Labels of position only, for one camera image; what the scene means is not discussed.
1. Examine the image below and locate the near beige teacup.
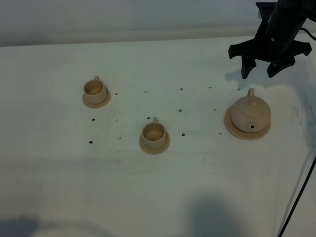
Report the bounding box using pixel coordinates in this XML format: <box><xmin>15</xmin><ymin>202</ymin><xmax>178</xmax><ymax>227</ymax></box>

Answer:
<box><xmin>139</xmin><ymin>117</ymin><xmax>167</xmax><ymax>154</ymax></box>

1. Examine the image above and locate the black camera cable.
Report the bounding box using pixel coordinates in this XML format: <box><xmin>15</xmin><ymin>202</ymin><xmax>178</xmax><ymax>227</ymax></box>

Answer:
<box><xmin>277</xmin><ymin>27</ymin><xmax>316</xmax><ymax>237</ymax></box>

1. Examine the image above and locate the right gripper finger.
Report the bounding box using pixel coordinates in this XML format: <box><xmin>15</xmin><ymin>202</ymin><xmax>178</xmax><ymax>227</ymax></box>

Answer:
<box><xmin>241</xmin><ymin>56</ymin><xmax>256</xmax><ymax>79</ymax></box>
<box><xmin>267</xmin><ymin>57</ymin><xmax>295</xmax><ymax>78</ymax></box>

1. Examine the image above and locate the beige teapot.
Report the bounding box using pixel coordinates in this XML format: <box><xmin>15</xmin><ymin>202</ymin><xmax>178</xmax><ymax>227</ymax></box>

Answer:
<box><xmin>230</xmin><ymin>88</ymin><xmax>271</xmax><ymax>133</ymax></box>

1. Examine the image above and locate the beige teacup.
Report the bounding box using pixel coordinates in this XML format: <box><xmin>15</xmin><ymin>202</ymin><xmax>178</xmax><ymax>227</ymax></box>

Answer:
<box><xmin>83</xmin><ymin>76</ymin><xmax>108</xmax><ymax>105</ymax></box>
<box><xmin>139</xmin><ymin>117</ymin><xmax>167</xmax><ymax>154</ymax></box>

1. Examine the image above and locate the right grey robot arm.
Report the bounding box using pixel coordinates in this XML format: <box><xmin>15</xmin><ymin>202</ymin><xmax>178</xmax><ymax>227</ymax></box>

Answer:
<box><xmin>228</xmin><ymin>0</ymin><xmax>316</xmax><ymax>79</ymax></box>

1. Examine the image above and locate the beige teapot saucer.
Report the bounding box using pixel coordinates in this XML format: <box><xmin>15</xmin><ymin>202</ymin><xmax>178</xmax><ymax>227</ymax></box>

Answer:
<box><xmin>224</xmin><ymin>106</ymin><xmax>271</xmax><ymax>141</ymax></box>

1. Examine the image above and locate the far beige teacup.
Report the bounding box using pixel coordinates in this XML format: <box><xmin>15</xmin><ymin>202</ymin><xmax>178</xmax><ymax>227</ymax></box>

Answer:
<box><xmin>83</xmin><ymin>76</ymin><xmax>108</xmax><ymax>105</ymax></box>

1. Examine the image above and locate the far beige saucer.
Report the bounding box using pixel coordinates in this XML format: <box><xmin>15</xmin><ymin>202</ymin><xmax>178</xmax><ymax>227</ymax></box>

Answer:
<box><xmin>82</xmin><ymin>89</ymin><xmax>111</xmax><ymax>109</ymax></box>

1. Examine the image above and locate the near beige saucer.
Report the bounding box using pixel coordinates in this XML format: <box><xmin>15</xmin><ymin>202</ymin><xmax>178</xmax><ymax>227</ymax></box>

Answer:
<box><xmin>139</xmin><ymin>134</ymin><xmax>170</xmax><ymax>155</ymax></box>

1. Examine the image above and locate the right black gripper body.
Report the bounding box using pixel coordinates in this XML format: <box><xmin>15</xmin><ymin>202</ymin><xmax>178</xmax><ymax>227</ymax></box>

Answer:
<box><xmin>228</xmin><ymin>2</ymin><xmax>312</xmax><ymax>62</ymax></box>

